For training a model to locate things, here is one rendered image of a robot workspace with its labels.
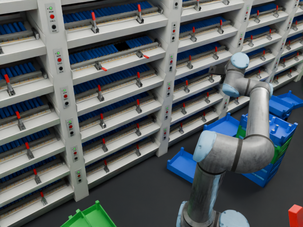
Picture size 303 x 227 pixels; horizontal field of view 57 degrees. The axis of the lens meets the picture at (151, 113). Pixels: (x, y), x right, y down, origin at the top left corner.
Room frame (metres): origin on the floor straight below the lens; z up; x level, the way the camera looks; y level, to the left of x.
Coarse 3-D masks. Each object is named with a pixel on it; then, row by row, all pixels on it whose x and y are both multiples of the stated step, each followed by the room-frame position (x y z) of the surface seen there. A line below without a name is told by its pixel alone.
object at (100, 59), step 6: (156, 42) 1.60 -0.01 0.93; (138, 48) 1.51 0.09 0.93; (144, 48) 1.53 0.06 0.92; (150, 48) 1.55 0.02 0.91; (156, 48) 1.57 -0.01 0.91; (114, 54) 1.41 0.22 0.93; (120, 54) 1.43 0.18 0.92; (126, 54) 1.46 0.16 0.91; (90, 60) 1.32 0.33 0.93; (96, 60) 1.33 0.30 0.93; (102, 60) 1.36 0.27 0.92; (108, 60) 1.37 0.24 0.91; (72, 66) 1.25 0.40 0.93; (78, 66) 1.27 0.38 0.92; (84, 66) 1.29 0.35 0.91
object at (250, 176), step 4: (276, 172) 1.46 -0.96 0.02; (248, 176) 1.40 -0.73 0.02; (252, 176) 1.39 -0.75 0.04; (272, 176) 1.41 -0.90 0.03; (252, 180) 1.38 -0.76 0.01; (256, 180) 1.36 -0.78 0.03; (260, 180) 1.35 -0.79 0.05; (264, 180) 1.33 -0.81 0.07; (268, 180) 1.36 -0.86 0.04; (260, 184) 1.34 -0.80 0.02; (264, 184) 1.32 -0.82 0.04
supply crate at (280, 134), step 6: (246, 114) 1.57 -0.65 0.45; (270, 114) 1.59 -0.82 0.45; (240, 120) 1.53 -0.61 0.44; (270, 120) 1.58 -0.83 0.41; (276, 120) 1.55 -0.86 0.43; (282, 120) 1.53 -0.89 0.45; (246, 126) 1.49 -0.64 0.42; (270, 126) 1.52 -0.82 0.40; (282, 126) 1.52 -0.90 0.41; (294, 126) 1.46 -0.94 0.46; (270, 132) 1.45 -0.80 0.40; (276, 132) 1.45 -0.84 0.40; (282, 132) 1.46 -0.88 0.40; (270, 138) 1.37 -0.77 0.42; (276, 138) 1.35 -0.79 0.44; (282, 138) 1.33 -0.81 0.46; (288, 138) 1.39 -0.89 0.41; (276, 144) 1.34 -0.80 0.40; (282, 144) 1.33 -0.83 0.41
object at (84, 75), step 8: (152, 32) 1.68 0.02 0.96; (128, 40) 1.60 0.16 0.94; (152, 40) 1.66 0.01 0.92; (160, 40) 1.62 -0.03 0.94; (96, 48) 1.46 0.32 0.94; (160, 48) 1.60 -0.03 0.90; (128, 56) 1.46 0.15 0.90; (136, 56) 1.47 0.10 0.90; (152, 56) 1.52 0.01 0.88; (160, 56) 1.56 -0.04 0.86; (104, 64) 1.35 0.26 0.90; (112, 64) 1.36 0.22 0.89; (120, 64) 1.38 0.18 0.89; (128, 64) 1.41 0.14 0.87; (136, 64) 1.45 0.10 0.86; (72, 72) 1.18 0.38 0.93; (80, 72) 1.25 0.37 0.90; (88, 72) 1.26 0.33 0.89; (96, 72) 1.28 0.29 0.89; (104, 72) 1.31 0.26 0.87; (112, 72) 1.35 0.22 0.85; (72, 80) 1.19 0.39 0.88; (80, 80) 1.23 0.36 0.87; (88, 80) 1.26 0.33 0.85
